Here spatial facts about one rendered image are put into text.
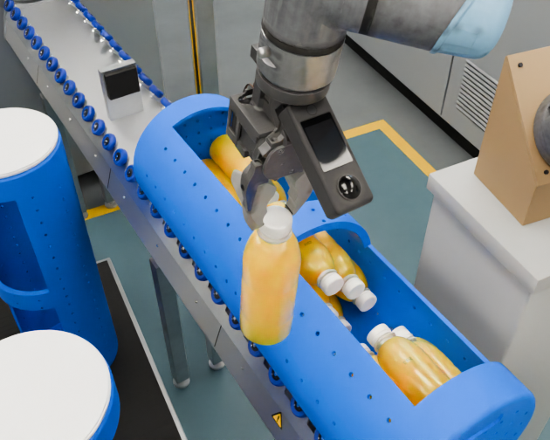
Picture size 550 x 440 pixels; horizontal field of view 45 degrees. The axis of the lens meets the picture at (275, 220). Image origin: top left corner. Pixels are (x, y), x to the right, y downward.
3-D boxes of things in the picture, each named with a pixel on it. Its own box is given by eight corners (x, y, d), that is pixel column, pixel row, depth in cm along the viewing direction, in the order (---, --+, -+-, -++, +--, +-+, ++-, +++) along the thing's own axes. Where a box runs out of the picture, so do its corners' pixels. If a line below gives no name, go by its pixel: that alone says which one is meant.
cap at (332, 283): (336, 282, 116) (342, 289, 115) (318, 292, 115) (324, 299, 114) (338, 267, 113) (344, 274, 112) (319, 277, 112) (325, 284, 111)
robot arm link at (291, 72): (361, 46, 59) (282, 66, 55) (349, 86, 62) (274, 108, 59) (316, -1, 62) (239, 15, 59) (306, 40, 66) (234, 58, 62)
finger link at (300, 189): (288, 179, 82) (288, 128, 74) (313, 213, 79) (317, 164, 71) (265, 189, 81) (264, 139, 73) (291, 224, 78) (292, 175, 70)
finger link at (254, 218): (235, 200, 79) (256, 141, 73) (259, 236, 76) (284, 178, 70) (212, 204, 78) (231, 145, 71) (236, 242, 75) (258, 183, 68)
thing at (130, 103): (140, 106, 191) (132, 58, 180) (146, 113, 188) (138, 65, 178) (107, 117, 187) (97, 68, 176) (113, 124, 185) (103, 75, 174)
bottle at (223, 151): (229, 161, 152) (271, 209, 140) (203, 158, 147) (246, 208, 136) (241, 135, 149) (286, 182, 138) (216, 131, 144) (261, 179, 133)
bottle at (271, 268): (301, 320, 91) (316, 223, 78) (272, 355, 87) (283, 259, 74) (258, 296, 94) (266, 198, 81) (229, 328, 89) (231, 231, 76)
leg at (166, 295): (185, 371, 235) (164, 249, 192) (192, 383, 232) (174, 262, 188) (170, 379, 233) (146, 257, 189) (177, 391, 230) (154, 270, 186)
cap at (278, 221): (298, 226, 78) (299, 215, 77) (279, 245, 75) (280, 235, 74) (270, 212, 79) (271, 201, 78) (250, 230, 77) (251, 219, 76)
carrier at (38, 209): (47, 315, 234) (18, 386, 214) (-33, 107, 173) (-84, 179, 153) (127, 320, 233) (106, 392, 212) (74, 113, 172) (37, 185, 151)
